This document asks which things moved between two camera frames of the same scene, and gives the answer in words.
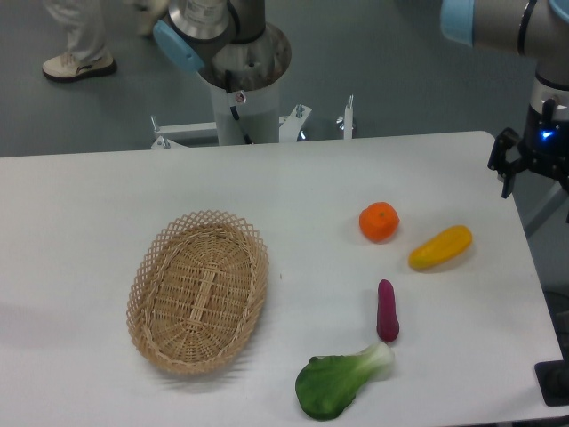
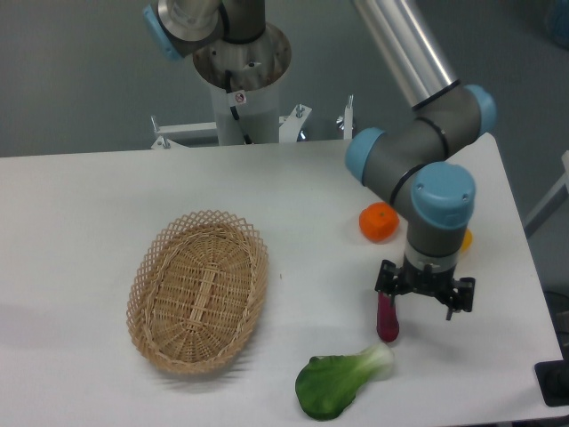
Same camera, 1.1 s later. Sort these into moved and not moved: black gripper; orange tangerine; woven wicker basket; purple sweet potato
Moved: black gripper
Not moved: woven wicker basket; purple sweet potato; orange tangerine
